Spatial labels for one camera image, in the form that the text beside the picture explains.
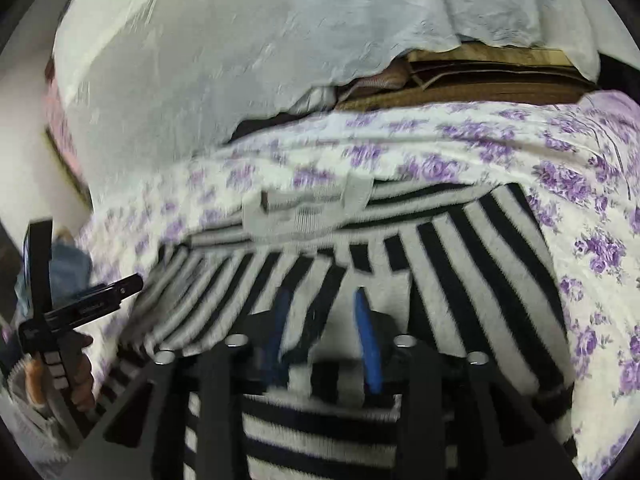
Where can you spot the black grey striped sweater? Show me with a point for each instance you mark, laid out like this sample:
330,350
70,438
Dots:
475,270

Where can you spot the white lace cloth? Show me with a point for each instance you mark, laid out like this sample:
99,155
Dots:
200,60

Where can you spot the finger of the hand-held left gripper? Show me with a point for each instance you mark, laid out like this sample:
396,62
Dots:
100,302
39,265

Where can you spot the white folded cloth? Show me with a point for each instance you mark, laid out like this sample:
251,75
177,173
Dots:
312,100

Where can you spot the person's left hand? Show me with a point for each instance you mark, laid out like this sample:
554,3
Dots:
82,375

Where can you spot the lilac floral cloth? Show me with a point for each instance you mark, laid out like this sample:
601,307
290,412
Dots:
612,125

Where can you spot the black cloth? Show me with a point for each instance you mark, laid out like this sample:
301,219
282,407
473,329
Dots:
616,75

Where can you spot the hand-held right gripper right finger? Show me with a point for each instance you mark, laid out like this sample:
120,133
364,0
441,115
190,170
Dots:
367,345

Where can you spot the person's left forearm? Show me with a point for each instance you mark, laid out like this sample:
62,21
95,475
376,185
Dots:
22,420

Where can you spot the purple floral bed sheet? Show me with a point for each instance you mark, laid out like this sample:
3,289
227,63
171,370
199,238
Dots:
440,160

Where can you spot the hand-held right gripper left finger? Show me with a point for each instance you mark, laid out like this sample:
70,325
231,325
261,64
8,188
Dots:
277,330

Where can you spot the blue denim clothing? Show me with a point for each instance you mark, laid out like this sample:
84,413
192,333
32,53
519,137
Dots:
72,265

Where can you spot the brown pink striped cloth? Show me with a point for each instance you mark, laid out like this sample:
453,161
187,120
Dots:
380,80

